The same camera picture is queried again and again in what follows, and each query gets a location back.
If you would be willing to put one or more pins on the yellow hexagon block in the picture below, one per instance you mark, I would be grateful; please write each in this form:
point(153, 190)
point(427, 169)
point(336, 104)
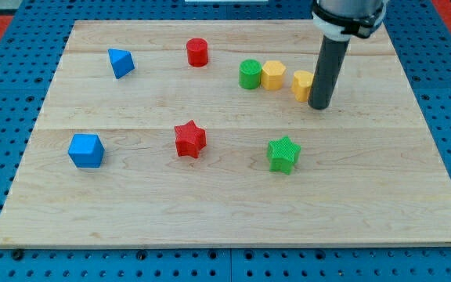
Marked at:
point(273, 75)

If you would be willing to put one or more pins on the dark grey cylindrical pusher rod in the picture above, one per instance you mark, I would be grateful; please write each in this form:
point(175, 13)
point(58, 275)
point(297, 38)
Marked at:
point(328, 67)

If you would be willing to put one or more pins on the red cylinder block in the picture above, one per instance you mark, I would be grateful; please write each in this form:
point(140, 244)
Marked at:
point(197, 52)

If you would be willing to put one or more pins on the red star block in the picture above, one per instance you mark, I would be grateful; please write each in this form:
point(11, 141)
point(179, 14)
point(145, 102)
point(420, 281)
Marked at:
point(189, 139)

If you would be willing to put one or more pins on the yellow heart block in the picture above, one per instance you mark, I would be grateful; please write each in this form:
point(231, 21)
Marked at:
point(301, 85)

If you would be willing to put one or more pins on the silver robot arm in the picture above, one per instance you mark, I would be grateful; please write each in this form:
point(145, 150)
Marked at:
point(340, 20)

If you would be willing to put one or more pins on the blue cube block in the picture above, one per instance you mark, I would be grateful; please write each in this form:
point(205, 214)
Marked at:
point(86, 150)

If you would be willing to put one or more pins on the green star block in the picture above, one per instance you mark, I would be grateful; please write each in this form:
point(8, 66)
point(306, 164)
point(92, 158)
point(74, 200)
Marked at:
point(283, 155)

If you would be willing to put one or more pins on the blue triangular prism block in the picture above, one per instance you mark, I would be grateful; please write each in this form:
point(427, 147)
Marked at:
point(121, 61)

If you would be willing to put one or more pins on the green cylinder block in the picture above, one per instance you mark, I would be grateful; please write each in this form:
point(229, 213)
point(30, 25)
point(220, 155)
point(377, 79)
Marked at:
point(250, 72)

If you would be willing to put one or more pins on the wooden board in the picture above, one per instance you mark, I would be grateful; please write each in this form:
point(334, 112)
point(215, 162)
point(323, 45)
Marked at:
point(368, 174)

